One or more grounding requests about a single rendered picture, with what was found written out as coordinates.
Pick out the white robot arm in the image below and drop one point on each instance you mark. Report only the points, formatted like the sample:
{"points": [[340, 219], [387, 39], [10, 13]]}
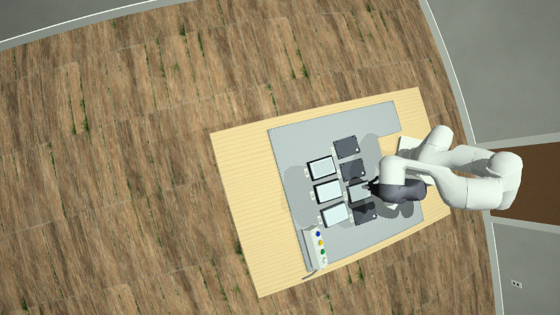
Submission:
{"points": [[501, 174]]}

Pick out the white button panel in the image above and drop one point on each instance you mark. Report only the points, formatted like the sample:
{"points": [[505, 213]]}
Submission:
{"points": [[315, 248]]}

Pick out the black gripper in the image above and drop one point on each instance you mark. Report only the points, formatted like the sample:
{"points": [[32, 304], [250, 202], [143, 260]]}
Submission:
{"points": [[374, 188]]}

